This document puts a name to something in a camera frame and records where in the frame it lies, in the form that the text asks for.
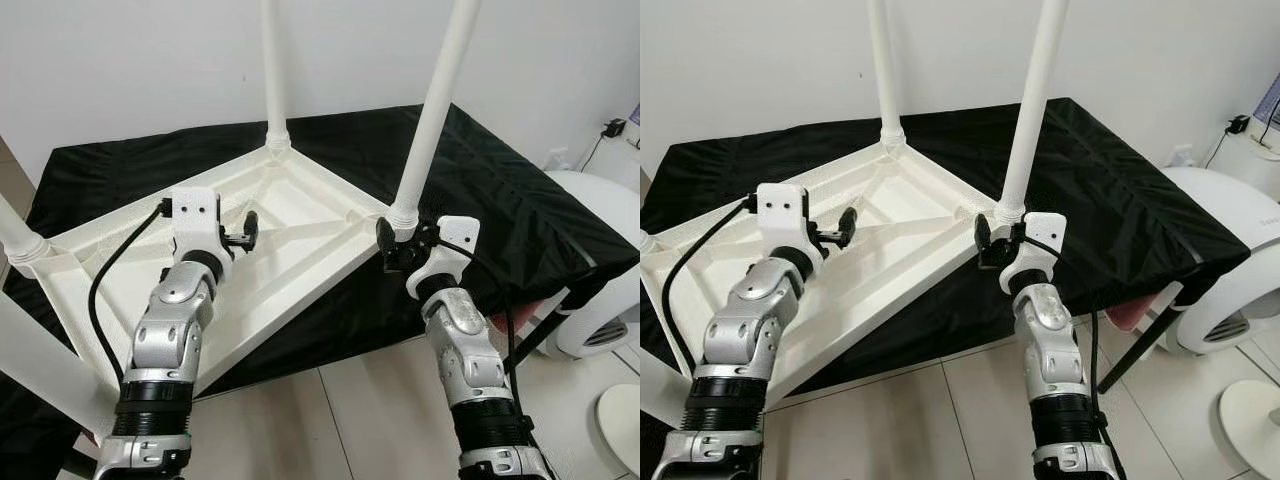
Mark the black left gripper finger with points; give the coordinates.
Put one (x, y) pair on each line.
(251, 228)
(848, 225)

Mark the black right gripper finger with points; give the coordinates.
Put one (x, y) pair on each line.
(385, 238)
(983, 232)

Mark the white plastic table leg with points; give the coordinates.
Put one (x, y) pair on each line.
(655, 390)
(435, 100)
(275, 70)
(40, 360)
(648, 240)
(18, 235)
(880, 70)
(1035, 100)

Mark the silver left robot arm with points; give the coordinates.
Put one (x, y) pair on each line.
(170, 330)
(745, 330)

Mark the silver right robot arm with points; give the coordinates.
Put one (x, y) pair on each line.
(1050, 350)
(465, 350)

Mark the pink plastic stool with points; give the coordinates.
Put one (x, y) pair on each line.
(505, 322)
(1125, 318)

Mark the white dome appliance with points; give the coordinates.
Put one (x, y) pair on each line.
(600, 210)
(1225, 210)

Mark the white square cabinet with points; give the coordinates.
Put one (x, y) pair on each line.
(622, 160)
(1250, 160)

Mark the white insect zapper lamp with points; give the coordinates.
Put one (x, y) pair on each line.
(635, 112)
(1268, 105)

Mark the black power adapter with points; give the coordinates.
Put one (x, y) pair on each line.
(613, 128)
(1238, 125)

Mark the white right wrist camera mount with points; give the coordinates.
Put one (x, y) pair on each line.
(455, 235)
(1045, 232)

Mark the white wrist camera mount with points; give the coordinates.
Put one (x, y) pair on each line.
(455, 235)
(1045, 232)
(780, 205)
(195, 210)

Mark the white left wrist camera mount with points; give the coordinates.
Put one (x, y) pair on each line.
(780, 205)
(195, 210)

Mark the white wall socket plug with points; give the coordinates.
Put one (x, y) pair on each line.
(557, 158)
(1183, 155)

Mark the white pedestal fan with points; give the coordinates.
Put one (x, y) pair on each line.
(620, 425)
(1250, 420)

